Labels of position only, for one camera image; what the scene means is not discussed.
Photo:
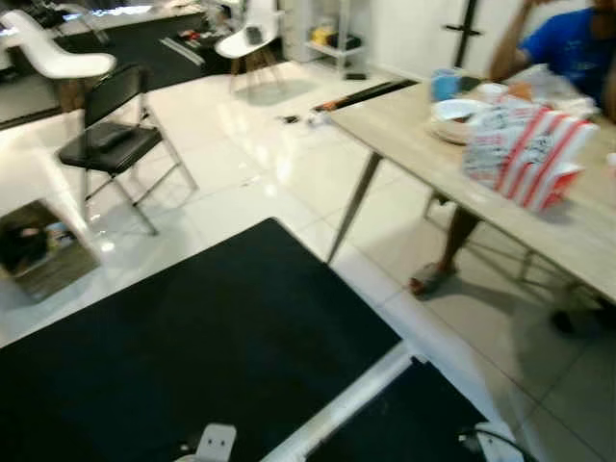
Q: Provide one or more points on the black long flat bar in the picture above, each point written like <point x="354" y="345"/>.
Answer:
<point x="366" y="94"/>

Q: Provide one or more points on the clear plastic bag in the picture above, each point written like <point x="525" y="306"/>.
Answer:
<point x="558" y="89"/>

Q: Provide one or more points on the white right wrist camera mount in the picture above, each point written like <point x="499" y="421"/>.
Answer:
<point x="500" y="446"/>

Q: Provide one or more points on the white paper bowl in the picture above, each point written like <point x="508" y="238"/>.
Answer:
<point x="454" y="111"/>

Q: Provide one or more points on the black floor mat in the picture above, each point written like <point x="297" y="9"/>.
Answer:
<point x="192" y="337"/>

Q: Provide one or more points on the white shell chair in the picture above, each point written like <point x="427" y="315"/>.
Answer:
<point x="53" y="60"/>
<point x="245" y="40"/>

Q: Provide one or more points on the white floor strip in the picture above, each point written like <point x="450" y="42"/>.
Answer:
<point x="346" y="399"/>

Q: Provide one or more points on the light blue cup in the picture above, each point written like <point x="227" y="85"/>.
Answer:
<point x="445" y="85"/>

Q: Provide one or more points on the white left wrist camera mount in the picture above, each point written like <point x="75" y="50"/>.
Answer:
<point x="217" y="445"/>

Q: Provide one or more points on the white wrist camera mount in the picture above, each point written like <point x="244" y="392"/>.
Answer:
<point x="217" y="445"/>
<point x="500" y="446"/>

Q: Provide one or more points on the brown open crate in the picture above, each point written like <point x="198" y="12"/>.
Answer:
<point x="67" y="271"/>

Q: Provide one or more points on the dark grey rug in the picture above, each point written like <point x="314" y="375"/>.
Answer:
<point x="144" y="48"/>

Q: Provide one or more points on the black upright stand pole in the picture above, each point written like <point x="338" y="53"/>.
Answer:
<point x="469" y="29"/>

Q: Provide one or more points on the black folding chair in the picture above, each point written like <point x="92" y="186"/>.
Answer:
<point x="114" y="144"/>

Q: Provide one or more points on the person in blue shirt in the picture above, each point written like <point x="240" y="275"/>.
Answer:
<point x="568" y="48"/>

